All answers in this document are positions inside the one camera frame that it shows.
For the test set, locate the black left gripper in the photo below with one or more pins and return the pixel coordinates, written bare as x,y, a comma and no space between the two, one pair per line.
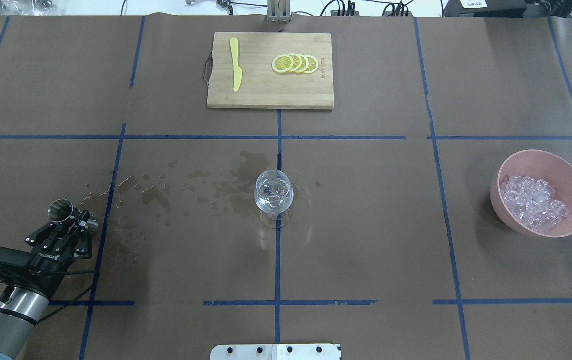
46,267

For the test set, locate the steel double jigger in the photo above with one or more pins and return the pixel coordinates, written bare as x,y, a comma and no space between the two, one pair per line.
63,210

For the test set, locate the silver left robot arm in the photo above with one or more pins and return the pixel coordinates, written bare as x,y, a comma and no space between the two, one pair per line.
20,312

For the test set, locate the clear wine glass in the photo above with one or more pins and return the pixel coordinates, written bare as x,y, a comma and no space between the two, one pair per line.
274,195

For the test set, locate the clear ice cube pile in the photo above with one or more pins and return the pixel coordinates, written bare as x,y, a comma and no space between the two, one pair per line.
532,203

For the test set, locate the yellow plastic knife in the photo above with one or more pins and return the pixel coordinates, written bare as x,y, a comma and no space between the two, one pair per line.
236,68

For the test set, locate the bamboo cutting board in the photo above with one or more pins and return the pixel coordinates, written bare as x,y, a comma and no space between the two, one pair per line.
261,87

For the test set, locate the pink bowl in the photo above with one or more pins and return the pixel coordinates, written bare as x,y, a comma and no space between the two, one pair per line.
536,164

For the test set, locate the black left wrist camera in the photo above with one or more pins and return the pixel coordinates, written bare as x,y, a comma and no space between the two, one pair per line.
13,264

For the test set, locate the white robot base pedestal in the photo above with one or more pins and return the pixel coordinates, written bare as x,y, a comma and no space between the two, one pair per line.
301,351

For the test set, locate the aluminium frame post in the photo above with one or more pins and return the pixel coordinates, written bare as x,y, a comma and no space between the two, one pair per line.
278,11

